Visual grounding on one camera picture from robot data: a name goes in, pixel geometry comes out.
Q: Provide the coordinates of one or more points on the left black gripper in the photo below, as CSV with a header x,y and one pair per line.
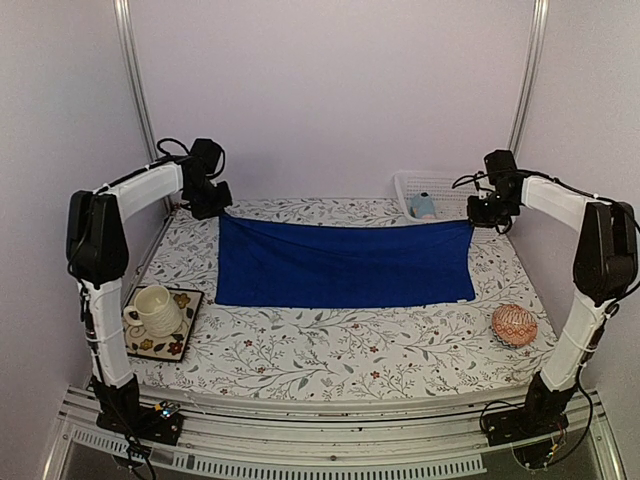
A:
x,y
226,199

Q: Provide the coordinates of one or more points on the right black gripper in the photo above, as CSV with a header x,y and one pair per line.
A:
x,y
478,219

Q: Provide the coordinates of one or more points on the light blue orange dotted towel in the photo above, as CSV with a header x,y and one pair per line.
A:
x,y
421,206

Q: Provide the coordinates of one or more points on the dark blue towel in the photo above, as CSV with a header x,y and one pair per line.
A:
x,y
268,264

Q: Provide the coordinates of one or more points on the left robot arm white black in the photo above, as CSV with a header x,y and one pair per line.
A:
x,y
96,247

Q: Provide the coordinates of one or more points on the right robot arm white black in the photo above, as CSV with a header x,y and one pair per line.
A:
x,y
604,269

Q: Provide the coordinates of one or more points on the white plastic perforated basket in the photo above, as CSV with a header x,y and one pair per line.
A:
x,y
449,204

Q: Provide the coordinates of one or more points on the red white patterned bowl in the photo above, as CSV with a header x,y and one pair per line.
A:
x,y
514,326

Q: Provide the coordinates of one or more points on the cream ribbed mug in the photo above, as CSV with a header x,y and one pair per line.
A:
x,y
155,310

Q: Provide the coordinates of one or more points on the floral patterned tablecloth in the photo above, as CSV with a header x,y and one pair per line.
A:
x,y
344,355

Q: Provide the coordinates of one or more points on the floral square coaster tile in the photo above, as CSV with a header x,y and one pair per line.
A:
x,y
171,348

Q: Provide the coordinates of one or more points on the right aluminium frame post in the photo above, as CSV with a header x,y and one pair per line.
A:
x,y
532,63

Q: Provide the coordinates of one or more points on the aluminium frame post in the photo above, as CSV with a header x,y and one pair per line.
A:
x,y
532,63
126,35

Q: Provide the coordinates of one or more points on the left aluminium frame post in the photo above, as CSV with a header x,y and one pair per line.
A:
x,y
126,35

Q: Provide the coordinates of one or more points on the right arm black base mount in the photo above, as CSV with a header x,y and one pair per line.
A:
x,y
543,413

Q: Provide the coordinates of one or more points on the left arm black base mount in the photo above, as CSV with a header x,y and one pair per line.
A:
x,y
122,413

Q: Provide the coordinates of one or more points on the front aluminium rail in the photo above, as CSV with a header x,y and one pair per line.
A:
x,y
227,437

